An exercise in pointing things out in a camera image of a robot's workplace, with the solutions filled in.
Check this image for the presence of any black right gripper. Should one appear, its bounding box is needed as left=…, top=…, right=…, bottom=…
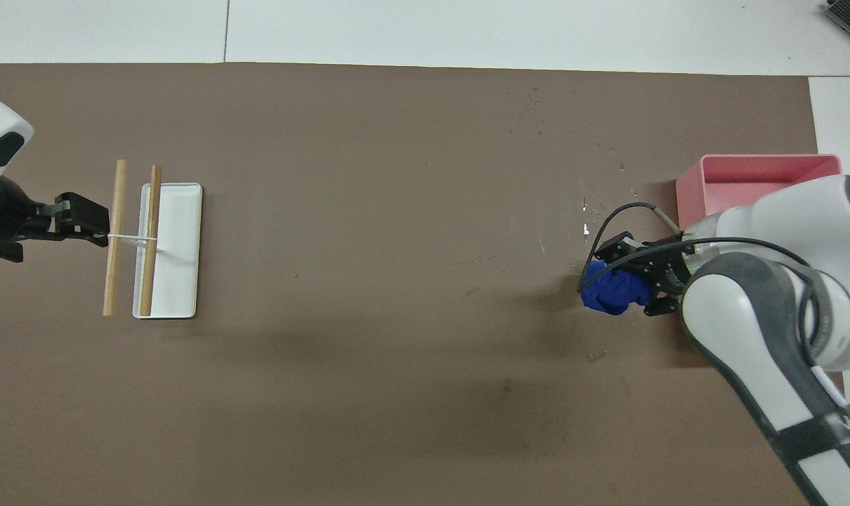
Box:
left=591, top=231, right=694, bottom=318

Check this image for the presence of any blue cloth towel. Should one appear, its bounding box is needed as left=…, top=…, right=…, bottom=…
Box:
left=581, top=260, right=652, bottom=316

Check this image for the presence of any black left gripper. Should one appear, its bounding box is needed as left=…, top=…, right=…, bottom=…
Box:
left=0, top=176, right=111, bottom=263

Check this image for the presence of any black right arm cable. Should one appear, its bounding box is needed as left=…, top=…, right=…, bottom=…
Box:
left=577, top=202, right=830, bottom=366

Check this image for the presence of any brown table mat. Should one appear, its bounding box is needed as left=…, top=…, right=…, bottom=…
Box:
left=0, top=62, right=850, bottom=506

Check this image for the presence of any white towel rack base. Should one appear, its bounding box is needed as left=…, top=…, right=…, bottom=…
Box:
left=107, top=183, right=204, bottom=320

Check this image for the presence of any wooden rack rod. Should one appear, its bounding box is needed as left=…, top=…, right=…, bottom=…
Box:
left=140, top=165, right=163, bottom=317
left=103, top=160, right=129, bottom=317

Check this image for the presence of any pink plastic bin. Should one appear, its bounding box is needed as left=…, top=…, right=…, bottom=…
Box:
left=675, top=154, right=842, bottom=233

